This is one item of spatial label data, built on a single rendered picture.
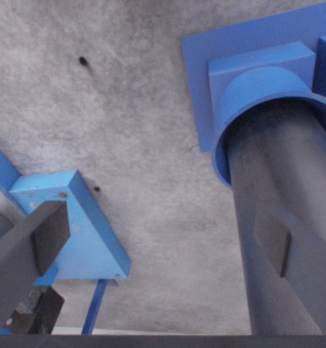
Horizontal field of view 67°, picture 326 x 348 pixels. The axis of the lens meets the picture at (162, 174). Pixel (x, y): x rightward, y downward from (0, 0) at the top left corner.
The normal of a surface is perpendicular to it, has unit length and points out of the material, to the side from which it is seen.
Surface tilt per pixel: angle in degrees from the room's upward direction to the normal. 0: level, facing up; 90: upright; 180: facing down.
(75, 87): 0
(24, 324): 90
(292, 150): 90
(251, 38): 0
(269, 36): 0
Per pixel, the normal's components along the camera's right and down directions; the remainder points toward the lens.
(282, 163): -0.46, -0.71
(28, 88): -0.12, 0.65
